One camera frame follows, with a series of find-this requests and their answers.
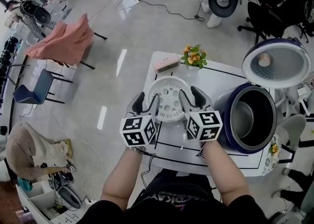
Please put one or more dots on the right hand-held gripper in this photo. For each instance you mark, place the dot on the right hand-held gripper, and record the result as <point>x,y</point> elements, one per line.
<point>206,127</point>

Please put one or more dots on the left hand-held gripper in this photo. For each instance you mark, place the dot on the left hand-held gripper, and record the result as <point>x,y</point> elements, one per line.
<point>137,131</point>

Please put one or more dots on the white perforated steamer tray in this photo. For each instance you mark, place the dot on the white perforated steamer tray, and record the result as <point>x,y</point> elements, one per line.
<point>169,80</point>

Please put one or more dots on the dark metal pot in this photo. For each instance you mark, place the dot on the dark metal pot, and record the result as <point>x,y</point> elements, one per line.
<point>241,120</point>

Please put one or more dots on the person's left forearm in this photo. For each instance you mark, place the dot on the person's left forearm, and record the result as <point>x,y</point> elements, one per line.
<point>120,178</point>

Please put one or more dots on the person's right forearm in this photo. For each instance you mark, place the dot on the person's right forearm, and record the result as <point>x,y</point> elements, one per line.
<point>225,176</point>

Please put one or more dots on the navy blue rice cooker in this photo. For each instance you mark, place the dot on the navy blue rice cooker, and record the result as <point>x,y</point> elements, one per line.
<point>220,103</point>

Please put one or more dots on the silver wristwatch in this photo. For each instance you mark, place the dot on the silver wristwatch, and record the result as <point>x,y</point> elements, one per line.
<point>136,149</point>

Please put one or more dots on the potted yellow flowers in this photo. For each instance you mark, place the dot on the potted yellow flowers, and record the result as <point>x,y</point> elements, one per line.
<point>195,57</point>

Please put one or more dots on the small white digital clock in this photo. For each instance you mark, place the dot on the small white digital clock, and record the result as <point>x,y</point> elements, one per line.
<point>166,63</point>

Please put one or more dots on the floral patterned round stool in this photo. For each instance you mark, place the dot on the floral patterned round stool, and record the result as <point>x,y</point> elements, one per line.
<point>271,164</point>

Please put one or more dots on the chair with pink cloth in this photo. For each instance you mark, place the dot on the chair with pink cloth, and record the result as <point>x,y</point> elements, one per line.
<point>66,43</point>

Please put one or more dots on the grey-green shell chair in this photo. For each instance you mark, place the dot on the grey-green shell chair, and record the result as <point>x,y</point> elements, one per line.
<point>293,129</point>

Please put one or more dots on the person's black printed shirt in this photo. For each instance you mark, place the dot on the person's black printed shirt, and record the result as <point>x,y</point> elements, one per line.
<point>171,205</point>

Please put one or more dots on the white open box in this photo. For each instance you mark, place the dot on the white open box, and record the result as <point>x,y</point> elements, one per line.
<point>304,92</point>

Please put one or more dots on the navy blue chair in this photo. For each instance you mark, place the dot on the navy blue chair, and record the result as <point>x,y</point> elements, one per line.
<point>34,90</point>

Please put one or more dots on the black office chair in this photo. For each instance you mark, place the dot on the black office chair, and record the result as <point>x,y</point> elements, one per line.
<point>267,14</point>

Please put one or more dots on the white open cabinet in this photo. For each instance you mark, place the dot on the white open cabinet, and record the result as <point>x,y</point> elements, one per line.
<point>41,201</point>

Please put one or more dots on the rack of black bags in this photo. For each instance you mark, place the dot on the rack of black bags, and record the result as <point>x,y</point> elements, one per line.
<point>9,43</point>

